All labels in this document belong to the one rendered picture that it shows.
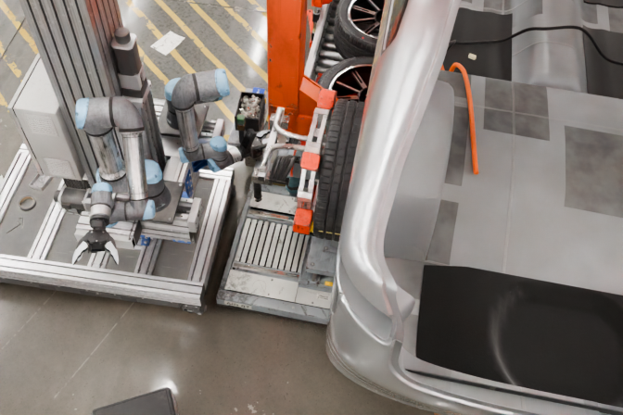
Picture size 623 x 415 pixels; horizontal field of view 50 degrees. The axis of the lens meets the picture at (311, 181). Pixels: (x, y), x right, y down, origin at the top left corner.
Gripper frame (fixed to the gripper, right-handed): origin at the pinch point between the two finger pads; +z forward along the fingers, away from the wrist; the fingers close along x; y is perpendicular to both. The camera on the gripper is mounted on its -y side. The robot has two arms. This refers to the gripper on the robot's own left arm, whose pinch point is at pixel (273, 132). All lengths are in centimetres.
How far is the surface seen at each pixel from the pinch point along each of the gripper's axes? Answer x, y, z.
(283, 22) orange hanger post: -19, -47, 18
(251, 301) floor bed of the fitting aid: 39, 75, -39
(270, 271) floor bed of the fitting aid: 29, 75, -21
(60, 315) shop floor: -13, 83, -125
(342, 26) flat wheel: -75, 33, 100
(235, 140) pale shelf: -34, 38, -3
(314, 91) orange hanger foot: -14.3, 2.4, 34.8
